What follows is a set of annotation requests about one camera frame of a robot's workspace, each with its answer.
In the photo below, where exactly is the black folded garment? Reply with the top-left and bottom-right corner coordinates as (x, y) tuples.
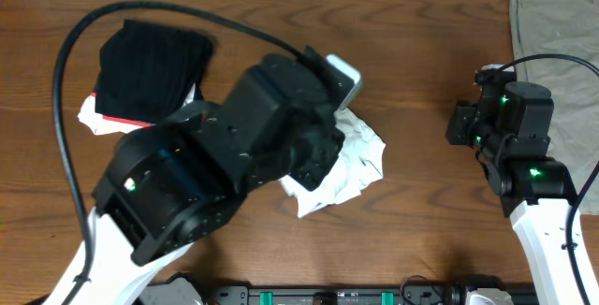
(95, 20), (214, 123)

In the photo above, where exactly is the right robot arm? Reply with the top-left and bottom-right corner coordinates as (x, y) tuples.
(446, 69), (598, 304)

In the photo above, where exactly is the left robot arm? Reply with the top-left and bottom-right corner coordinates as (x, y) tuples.
(48, 54), (362, 304)

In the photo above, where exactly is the white printed t-shirt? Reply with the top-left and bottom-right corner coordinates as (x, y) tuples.
(279, 109), (386, 218)

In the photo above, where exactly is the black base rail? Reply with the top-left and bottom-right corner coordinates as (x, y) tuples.
(139, 274), (539, 305)

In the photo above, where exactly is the olive grey garment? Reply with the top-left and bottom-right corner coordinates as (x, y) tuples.
(509, 0), (598, 190)

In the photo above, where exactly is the white folded garment red trim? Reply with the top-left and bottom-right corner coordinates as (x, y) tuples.
(77, 82), (197, 137)

